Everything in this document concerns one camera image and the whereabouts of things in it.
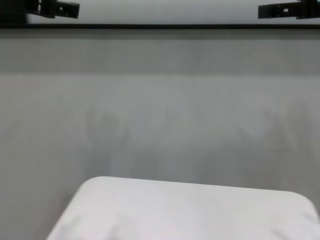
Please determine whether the black wall rail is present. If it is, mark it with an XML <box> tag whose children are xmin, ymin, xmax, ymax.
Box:
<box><xmin>0</xmin><ymin>23</ymin><xmax>320</xmax><ymax>31</ymax></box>

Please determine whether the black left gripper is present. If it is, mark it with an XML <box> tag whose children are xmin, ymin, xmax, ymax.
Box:
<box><xmin>37</xmin><ymin>0</ymin><xmax>81</xmax><ymax>19</ymax></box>

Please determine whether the black wall panel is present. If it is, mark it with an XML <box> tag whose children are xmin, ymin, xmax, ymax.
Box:
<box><xmin>0</xmin><ymin>0</ymin><xmax>28</xmax><ymax>25</ymax></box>

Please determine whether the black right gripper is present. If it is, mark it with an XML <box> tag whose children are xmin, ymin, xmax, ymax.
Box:
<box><xmin>258</xmin><ymin>0</ymin><xmax>320</xmax><ymax>20</ymax></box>

